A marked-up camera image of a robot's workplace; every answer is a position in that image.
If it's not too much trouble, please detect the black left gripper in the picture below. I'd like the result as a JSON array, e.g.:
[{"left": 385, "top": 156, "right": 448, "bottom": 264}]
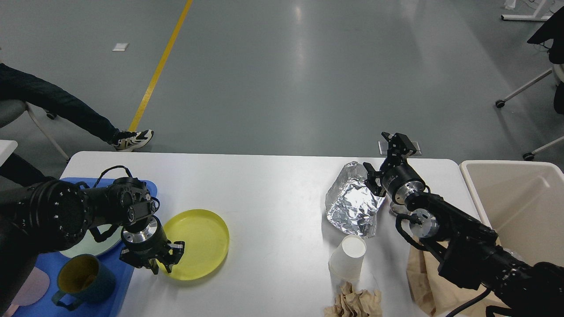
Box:
[{"left": 119, "top": 215, "right": 185, "bottom": 275}]

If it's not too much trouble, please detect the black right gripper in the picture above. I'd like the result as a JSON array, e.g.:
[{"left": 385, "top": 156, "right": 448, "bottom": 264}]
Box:
[{"left": 363, "top": 132, "right": 427, "bottom": 206}]

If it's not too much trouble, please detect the yellow plastic plate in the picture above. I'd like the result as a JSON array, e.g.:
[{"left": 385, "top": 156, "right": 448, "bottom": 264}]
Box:
[{"left": 159, "top": 209, "right": 230, "bottom": 281}]

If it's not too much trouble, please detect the aluminium foil sheet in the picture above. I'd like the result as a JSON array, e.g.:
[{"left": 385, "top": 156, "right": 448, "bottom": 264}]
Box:
[{"left": 325, "top": 161, "right": 385, "bottom": 239}]

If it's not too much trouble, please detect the dark teal mug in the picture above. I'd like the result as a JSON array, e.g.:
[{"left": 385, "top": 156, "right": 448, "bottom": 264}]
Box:
[{"left": 51, "top": 254, "right": 116, "bottom": 311}]

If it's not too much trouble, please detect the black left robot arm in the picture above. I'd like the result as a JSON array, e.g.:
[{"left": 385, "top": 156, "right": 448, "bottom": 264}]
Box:
[{"left": 1, "top": 170, "right": 185, "bottom": 313}]

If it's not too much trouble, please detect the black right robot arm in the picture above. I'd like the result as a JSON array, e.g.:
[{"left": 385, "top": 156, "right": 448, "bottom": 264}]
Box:
[{"left": 363, "top": 132, "right": 564, "bottom": 317}]

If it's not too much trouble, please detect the metal floor socket cover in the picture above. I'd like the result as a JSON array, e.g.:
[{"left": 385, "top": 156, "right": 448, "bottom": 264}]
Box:
[{"left": 378, "top": 140, "right": 422, "bottom": 156}]

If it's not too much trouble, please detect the crushed red soda can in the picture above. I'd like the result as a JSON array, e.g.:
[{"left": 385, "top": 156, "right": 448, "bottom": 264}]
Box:
[{"left": 390, "top": 201, "right": 411, "bottom": 217}]

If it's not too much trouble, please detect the pale green plate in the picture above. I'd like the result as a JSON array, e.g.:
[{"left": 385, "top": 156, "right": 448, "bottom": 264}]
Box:
[{"left": 59, "top": 226, "right": 122, "bottom": 258}]

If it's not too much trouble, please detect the white paper cup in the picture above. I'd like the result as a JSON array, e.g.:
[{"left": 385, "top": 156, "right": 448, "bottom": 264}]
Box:
[{"left": 328, "top": 235, "right": 367, "bottom": 282}]

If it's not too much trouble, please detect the blue plastic tray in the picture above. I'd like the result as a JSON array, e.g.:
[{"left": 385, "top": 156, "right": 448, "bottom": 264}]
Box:
[{"left": 4, "top": 177, "right": 158, "bottom": 317}]

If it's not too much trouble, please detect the pink mug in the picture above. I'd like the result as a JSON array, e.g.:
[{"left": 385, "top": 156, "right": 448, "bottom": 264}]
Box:
[{"left": 2, "top": 267, "right": 50, "bottom": 317}]

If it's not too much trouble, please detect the brown paper bag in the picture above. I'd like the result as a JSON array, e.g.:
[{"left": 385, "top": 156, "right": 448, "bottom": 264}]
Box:
[{"left": 406, "top": 247, "right": 486, "bottom": 317}]

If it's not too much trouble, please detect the crumpled brown paper ball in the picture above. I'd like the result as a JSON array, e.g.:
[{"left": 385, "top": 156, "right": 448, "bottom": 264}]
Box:
[{"left": 323, "top": 281, "right": 383, "bottom": 317}]

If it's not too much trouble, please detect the beige plastic waste bin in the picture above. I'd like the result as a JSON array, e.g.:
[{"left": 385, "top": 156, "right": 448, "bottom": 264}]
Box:
[{"left": 460, "top": 160, "right": 564, "bottom": 265}]

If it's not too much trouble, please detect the seated person beige sweater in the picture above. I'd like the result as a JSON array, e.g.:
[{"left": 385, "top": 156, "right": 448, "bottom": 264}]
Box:
[{"left": 0, "top": 63, "right": 154, "bottom": 188}]

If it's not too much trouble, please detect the white table leg base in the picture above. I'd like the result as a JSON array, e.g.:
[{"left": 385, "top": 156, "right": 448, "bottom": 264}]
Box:
[{"left": 500, "top": 0, "right": 552, "bottom": 22}]

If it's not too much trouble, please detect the white desk corner left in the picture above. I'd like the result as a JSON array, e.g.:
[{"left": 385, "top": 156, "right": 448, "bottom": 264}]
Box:
[{"left": 0, "top": 139, "right": 18, "bottom": 166}]

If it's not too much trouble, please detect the white chair with black jacket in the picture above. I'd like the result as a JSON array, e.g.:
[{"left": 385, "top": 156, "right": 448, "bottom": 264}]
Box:
[{"left": 495, "top": 7, "right": 564, "bottom": 161}]

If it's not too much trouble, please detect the grey office chair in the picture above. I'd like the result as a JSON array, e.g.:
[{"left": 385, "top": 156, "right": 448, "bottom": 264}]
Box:
[{"left": 0, "top": 99, "right": 70, "bottom": 162}]

